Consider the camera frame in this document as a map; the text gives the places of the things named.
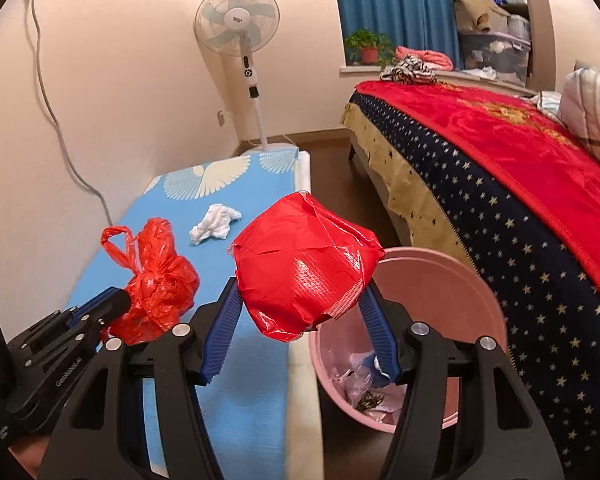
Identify orange red plastic bag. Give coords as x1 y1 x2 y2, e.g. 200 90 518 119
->
100 218 200 346

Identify beige jacket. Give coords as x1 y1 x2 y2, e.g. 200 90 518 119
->
453 0 509 34

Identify grey wall cable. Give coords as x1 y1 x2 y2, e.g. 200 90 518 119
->
21 0 116 227

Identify white standing fan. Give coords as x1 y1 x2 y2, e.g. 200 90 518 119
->
194 0 294 153

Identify red blanket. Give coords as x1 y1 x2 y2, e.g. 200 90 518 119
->
354 80 600 292

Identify potted green plant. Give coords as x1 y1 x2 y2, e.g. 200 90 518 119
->
344 28 394 67

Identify bed with star blanket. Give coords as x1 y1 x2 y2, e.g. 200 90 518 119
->
342 91 600 479

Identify red shiny wrapper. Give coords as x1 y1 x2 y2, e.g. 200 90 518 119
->
228 191 385 342

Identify zebra striped cloth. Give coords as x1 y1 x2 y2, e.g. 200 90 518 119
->
379 55 437 84

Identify pink folded clothes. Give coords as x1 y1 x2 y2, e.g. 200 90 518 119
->
394 46 454 72

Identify pink plastic trash bin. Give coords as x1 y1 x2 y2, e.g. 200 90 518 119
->
310 247 507 434

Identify striped pillow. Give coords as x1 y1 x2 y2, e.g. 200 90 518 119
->
558 67 600 162

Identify white tissue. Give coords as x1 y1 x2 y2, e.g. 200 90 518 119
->
189 204 242 245

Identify clear storage box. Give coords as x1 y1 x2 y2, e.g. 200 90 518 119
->
460 32 531 87

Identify purple foam sheet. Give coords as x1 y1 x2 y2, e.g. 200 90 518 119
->
348 351 390 388

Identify bookshelf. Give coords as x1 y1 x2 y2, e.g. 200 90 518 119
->
479 0 560 92

